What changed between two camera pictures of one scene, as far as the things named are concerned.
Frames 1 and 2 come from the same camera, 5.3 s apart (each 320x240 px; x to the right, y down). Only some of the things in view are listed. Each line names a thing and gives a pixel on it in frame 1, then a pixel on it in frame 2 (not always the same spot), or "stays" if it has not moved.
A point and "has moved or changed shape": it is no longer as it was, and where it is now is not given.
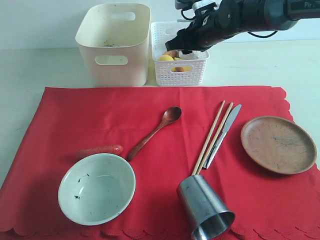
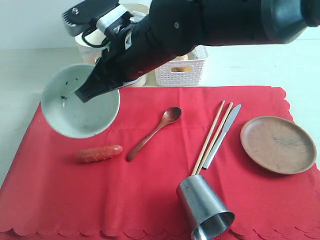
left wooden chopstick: (196, 164) stays
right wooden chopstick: (207, 153) stays
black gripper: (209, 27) → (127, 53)
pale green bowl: (96, 189) → (70, 115)
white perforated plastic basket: (189, 71) stays
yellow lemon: (165, 57) has moved or changed shape
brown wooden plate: (278, 145) stays
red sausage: (115, 149) stays
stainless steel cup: (204, 211) stays
